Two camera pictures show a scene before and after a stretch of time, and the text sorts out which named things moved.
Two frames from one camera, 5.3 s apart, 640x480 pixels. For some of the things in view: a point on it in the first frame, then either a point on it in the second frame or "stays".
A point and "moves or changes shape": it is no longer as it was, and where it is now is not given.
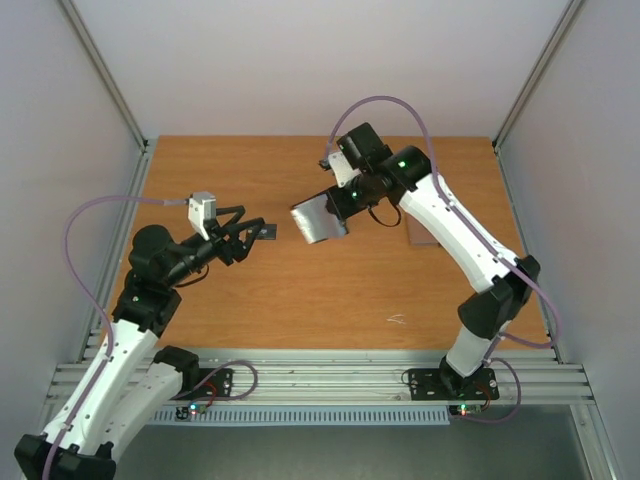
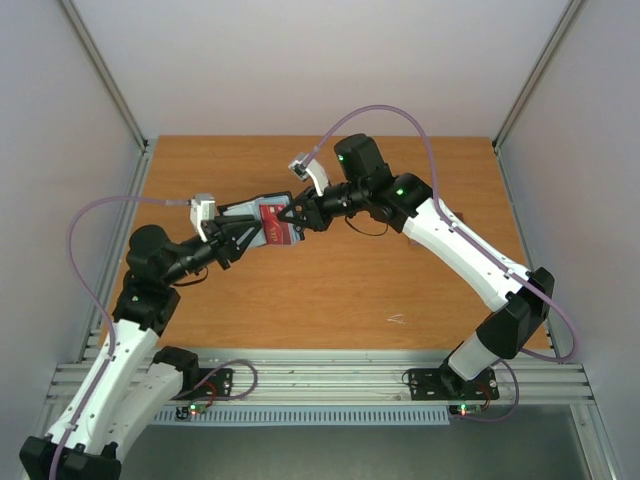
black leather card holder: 319,219 moves or changes shape
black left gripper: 235,248 stays
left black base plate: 218,384 stays
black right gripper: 335,203 -> 313,208
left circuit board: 189,411 stays
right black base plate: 449,384 stays
